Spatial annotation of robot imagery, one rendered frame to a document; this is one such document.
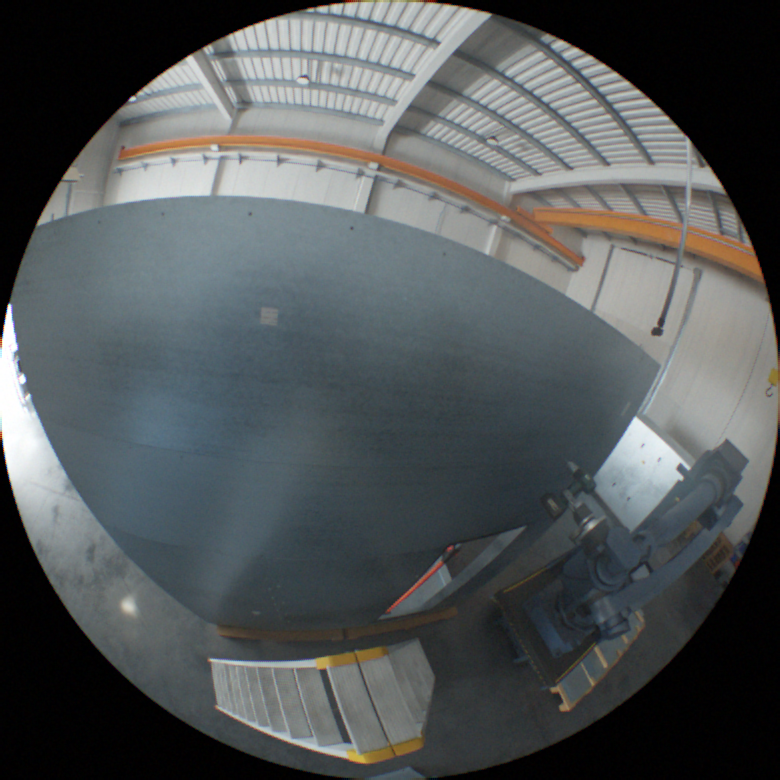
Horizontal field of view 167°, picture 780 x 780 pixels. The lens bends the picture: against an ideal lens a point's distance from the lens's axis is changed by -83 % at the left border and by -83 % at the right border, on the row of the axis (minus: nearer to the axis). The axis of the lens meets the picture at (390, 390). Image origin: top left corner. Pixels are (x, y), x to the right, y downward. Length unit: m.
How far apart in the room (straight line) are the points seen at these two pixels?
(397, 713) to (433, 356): 0.90
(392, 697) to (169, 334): 0.97
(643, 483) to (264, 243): 7.00
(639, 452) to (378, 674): 6.58
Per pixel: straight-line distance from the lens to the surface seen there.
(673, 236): 8.39
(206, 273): 0.50
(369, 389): 0.54
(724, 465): 1.77
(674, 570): 1.79
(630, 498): 7.09
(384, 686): 0.84
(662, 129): 7.35
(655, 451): 6.78
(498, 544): 1.90
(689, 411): 11.02
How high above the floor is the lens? 3.13
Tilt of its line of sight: 27 degrees down
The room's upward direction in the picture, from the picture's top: 16 degrees clockwise
